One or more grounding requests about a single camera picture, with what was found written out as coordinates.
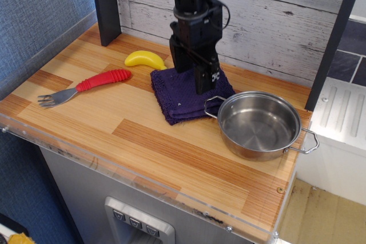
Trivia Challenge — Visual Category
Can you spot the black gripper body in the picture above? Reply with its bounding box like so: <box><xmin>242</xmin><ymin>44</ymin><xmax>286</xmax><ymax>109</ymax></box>
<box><xmin>169</xmin><ymin>5</ymin><xmax>222</xmax><ymax>73</ymax></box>

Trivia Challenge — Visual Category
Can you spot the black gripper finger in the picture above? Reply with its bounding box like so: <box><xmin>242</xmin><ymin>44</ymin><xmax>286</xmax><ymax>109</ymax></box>
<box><xmin>209</xmin><ymin>58</ymin><xmax>220</xmax><ymax>89</ymax></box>
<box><xmin>194</xmin><ymin>65</ymin><xmax>212</xmax><ymax>95</ymax></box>

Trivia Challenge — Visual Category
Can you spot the purple rag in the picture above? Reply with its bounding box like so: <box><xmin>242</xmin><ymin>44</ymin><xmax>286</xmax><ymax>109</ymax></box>
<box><xmin>150</xmin><ymin>69</ymin><xmax>235</xmax><ymax>125</ymax></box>

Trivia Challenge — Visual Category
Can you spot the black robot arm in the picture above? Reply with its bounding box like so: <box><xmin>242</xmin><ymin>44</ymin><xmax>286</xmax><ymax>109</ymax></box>
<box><xmin>169</xmin><ymin>0</ymin><xmax>227</xmax><ymax>94</ymax></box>

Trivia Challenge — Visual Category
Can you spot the yellow toy banana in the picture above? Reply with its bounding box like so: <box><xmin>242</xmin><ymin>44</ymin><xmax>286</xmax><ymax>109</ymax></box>
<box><xmin>124</xmin><ymin>50</ymin><xmax>167</xmax><ymax>70</ymax></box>

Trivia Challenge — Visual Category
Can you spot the silver steel pot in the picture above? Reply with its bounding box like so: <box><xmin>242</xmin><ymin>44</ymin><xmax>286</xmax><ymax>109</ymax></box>
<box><xmin>204</xmin><ymin>91</ymin><xmax>320</xmax><ymax>162</ymax></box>

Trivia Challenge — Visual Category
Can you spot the clear acrylic edge guard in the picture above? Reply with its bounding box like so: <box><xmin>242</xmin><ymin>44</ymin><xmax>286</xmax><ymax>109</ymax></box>
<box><xmin>1</xmin><ymin>105</ymin><xmax>296</xmax><ymax>243</ymax></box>

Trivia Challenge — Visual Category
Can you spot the white ribbed sink drainboard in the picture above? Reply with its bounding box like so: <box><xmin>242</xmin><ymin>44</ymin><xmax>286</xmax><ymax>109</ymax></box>
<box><xmin>310</xmin><ymin>77</ymin><xmax>365</xmax><ymax>150</ymax></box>

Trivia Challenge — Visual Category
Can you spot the grey dispenser button panel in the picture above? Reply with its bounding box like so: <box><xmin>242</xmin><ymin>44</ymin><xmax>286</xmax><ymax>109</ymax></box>
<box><xmin>105</xmin><ymin>197</ymin><xmax>176</xmax><ymax>243</ymax></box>

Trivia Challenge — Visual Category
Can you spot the yellow object bottom left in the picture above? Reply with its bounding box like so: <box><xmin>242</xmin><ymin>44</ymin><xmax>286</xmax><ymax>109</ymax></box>
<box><xmin>7</xmin><ymin>233</ymin><xmax>35</xmax><ymax>244</ymax></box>

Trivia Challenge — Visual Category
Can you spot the dark right support post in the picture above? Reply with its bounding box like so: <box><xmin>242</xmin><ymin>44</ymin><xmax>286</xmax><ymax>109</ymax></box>
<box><xmin>304</xmin><ymin>0</ymin><xmax>360</xmax><ymax>111</ymax></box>

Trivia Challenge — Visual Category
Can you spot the red handled toy fork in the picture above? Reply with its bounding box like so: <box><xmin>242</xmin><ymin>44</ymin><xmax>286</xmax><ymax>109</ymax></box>
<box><xmin>38</xmin><ymin>69</ymin><xmax>132</xmax><ymax>108</ymax></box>

